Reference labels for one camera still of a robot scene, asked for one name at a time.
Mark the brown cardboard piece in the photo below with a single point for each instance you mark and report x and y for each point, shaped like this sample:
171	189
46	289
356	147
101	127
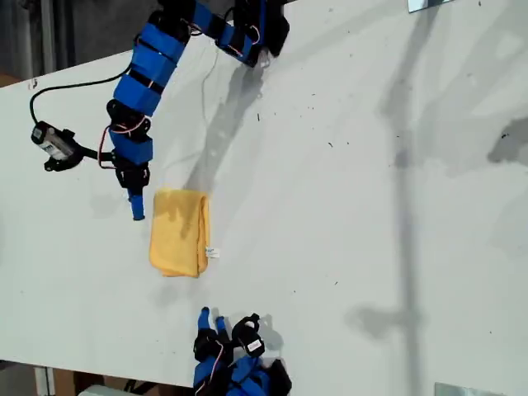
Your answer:
8	80

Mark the white table leg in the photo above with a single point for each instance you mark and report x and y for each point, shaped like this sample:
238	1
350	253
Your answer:
43	383

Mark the yellow square towel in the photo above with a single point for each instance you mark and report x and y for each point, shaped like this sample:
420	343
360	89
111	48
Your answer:
177	235

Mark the black camera stalk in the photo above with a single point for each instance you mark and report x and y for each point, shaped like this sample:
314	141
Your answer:
88	153
245	321

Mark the grey metal post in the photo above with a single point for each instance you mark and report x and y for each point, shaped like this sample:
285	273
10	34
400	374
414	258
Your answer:
47	37

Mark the black camera box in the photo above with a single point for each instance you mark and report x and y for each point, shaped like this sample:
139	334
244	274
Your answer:
253	344
51	140

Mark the white container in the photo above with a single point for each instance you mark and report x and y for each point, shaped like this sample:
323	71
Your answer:
101	392

